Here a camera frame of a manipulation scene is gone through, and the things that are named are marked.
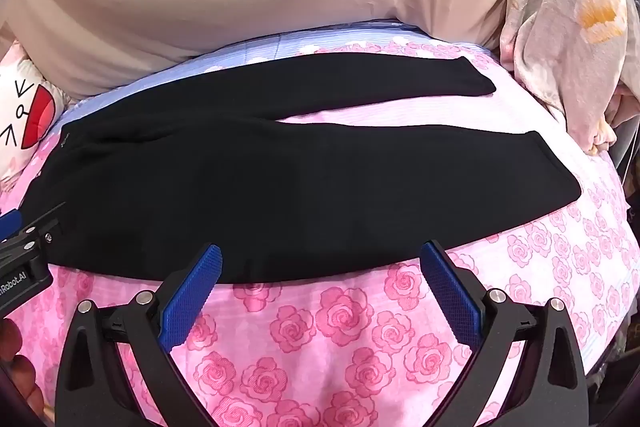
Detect pink rose bedsheet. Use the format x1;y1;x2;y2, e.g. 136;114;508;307
0;24;638;427

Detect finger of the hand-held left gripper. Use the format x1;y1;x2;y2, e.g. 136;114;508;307
0;202;68;260
0;208;23;244

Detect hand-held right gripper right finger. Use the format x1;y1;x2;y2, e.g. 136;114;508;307
421;241;590;427

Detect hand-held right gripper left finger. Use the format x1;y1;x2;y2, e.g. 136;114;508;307
55;244;223;427

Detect pale floral blanket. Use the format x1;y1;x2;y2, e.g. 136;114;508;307
497;0;640;158

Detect person's left hand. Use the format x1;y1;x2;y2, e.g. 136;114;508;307
0;318;49;414

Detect white cartoon face pillow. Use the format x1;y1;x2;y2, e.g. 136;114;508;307
0;42;71;180

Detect black pants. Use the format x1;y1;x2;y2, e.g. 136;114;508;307
22;52;583;284

